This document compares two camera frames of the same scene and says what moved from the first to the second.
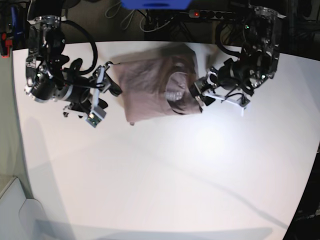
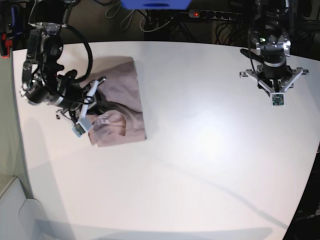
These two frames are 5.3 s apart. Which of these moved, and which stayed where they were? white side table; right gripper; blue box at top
Moved: right gripper
Stayed: blue box at top; white side table
